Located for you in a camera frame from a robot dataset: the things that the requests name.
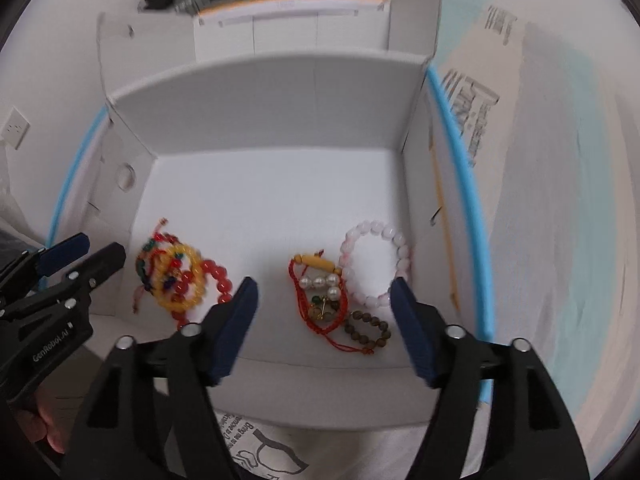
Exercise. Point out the cardboard storage box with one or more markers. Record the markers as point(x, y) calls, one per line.
point(260, 195)

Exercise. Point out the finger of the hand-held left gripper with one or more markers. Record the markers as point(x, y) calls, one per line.
point(65, 255)
point(105, 262)

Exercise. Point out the printed plastic bag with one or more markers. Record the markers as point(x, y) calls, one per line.
point(260, 450)

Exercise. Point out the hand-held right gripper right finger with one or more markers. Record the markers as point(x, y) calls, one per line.
point(415, 330)

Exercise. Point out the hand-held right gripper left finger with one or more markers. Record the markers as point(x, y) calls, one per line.
point(235, 330)

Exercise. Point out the striped bed sheet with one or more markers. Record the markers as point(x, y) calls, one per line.
point(550, 210)

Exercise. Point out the person's left hand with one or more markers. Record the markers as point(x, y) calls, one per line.
point(47, 422)

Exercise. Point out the white wall socket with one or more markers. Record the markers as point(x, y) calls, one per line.
point(14, 127)

